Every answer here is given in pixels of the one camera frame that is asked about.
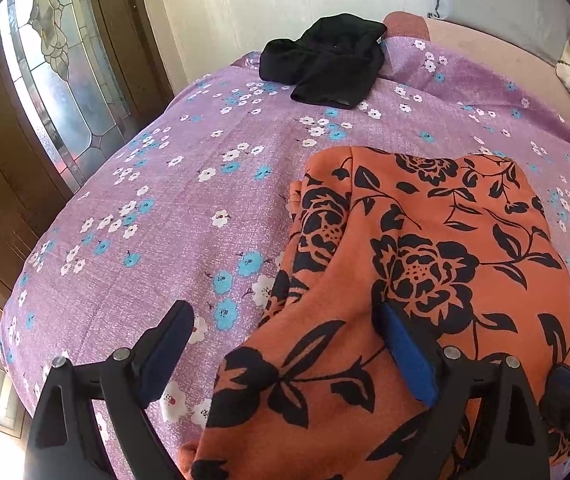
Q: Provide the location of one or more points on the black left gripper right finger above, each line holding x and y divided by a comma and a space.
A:
440, 378

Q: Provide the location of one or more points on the grey pillow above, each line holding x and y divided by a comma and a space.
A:
540, 27

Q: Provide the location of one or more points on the purple floral bed sheet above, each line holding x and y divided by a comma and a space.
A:
197, 207

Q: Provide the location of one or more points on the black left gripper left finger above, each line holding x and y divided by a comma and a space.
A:
131, 379

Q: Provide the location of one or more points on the orange black floral garment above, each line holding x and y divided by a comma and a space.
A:
458, 248

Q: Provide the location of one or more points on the stained glass wooden door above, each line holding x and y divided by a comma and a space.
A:
78, 79

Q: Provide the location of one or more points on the pink quilted mattress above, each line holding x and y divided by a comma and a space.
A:
526, 70

